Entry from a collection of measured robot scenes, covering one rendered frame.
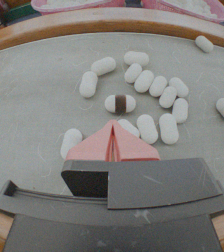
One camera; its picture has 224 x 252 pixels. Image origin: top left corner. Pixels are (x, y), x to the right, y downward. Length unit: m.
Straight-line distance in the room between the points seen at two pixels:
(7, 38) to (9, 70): 0.07
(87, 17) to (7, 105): 0.20
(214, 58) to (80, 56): 0.25
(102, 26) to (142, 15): 0.08
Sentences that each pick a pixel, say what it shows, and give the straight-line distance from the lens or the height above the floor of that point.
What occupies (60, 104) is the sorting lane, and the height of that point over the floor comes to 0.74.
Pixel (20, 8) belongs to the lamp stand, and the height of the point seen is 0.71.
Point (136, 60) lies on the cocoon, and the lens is 0.18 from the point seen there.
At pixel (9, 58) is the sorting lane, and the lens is 0.31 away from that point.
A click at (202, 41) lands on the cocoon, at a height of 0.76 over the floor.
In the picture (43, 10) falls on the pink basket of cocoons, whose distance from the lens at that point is 0.34.
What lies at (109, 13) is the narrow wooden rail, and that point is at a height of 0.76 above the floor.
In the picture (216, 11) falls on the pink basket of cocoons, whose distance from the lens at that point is 0.52.
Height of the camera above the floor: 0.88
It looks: 76 degrees down
